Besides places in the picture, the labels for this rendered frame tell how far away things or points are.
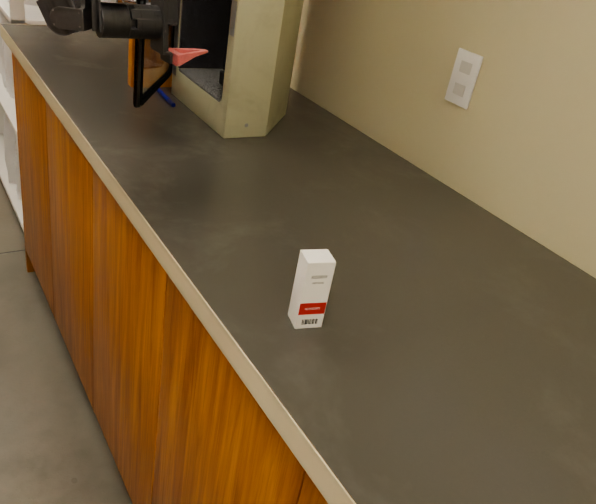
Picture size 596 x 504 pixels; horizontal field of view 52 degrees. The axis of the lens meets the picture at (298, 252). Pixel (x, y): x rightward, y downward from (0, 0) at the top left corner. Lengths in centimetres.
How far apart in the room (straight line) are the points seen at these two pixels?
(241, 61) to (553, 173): 68
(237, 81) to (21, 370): 123
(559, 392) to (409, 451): 26
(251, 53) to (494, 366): 85
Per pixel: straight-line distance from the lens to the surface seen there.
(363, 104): 169
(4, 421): 203
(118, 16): 114
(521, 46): 134
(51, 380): 213
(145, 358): 129
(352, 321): 88
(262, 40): 140
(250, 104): 143
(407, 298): 96
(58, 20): 115
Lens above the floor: 144
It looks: 30 degrees down
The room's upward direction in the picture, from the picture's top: 11 degrees clockwise
